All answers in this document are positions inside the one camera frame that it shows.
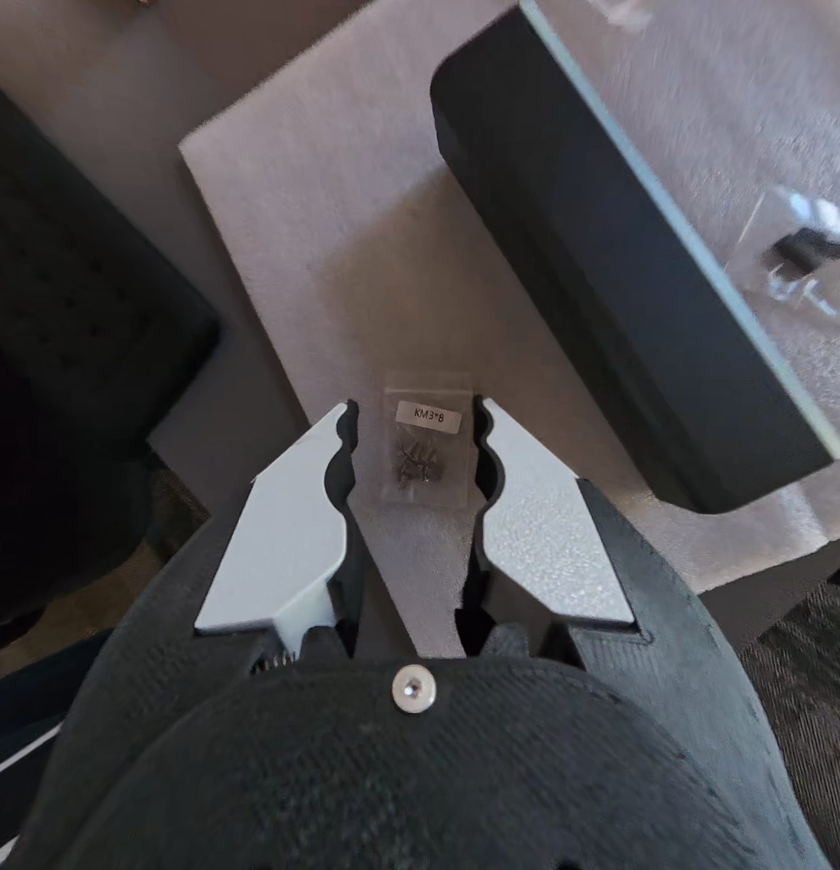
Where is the clear bag with black part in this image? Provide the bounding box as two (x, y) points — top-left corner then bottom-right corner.
(728, 185), (840, 318)

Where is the black box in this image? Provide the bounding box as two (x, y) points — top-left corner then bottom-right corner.
(429, 0), (840, 516)

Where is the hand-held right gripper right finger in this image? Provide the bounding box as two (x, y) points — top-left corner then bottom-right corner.
(455, 396), (637, 659)

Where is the grey foam sheet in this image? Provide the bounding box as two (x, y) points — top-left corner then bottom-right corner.
(146, 0), (840, 599)

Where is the labelled bag of dark screws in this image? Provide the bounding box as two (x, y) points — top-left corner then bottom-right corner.
(380, 370), (474, 510)

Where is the dark desk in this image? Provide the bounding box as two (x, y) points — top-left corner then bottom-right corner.
(0, 0), (840, 643)

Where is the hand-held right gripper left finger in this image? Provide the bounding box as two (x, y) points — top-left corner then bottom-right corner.
(194, 399), (366, 659)

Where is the black perforated panel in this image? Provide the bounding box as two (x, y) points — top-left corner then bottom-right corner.
(0, 73), (221, 632)

